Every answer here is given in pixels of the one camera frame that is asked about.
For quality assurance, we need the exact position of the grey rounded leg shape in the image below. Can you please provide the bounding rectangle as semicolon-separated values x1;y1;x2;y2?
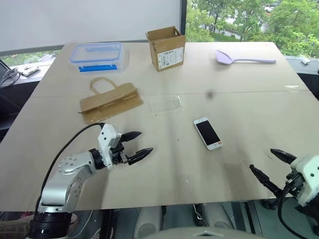
201;203;236;231
133;206;164;239

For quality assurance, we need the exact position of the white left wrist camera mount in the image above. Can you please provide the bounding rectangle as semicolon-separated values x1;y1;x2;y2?
96;123;123;170

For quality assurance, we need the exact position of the brown paper bag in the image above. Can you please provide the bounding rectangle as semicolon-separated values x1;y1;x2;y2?
78;77;145;125

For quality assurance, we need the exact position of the grey cable bundle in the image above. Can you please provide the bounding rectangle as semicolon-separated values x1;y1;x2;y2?
0;68;21;89

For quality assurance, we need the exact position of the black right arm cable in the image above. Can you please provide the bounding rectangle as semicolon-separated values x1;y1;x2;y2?
261;185;319;239

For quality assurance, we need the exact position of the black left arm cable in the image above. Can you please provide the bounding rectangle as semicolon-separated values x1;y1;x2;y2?
35;122;107;215

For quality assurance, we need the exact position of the white power strip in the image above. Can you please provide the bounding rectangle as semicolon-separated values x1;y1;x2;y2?
19;66;41;77

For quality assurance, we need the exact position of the white smartphone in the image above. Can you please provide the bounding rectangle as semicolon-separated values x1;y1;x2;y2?
193;116;224;151

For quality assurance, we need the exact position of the lavender plastic spatula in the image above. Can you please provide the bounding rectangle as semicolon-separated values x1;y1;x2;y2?
215;49;278;66

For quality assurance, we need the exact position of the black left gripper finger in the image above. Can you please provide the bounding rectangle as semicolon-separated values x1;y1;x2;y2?
127;147;154;166
121;131;142;143

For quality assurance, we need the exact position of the clear phone case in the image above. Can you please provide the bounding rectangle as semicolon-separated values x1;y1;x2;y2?
147;95;183;116

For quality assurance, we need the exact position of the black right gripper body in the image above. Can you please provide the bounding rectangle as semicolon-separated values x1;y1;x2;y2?
281;171;307;200

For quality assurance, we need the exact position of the clear container with blue lid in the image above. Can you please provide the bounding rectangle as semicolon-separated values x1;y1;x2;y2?
68;42;130;75

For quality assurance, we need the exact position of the open cardboard box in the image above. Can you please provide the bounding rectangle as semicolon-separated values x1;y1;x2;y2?
145;25;186;73

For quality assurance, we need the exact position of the dark window frame post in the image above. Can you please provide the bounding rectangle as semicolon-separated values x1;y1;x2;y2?
179;0;188;36

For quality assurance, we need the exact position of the grey rounded robot body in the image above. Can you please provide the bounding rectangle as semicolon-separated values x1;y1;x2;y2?
149;226;251;239

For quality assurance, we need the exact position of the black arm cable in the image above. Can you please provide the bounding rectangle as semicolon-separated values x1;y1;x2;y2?
35;122;107;215
261;185;319;239

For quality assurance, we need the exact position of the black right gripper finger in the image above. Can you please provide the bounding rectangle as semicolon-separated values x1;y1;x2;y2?
270;148;299;165
249;164;284;198

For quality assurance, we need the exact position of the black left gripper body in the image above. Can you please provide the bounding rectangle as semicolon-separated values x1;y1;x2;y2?
110;142;130;166

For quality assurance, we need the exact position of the white roller blind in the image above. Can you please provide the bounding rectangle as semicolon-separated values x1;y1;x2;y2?
0;0;182;52

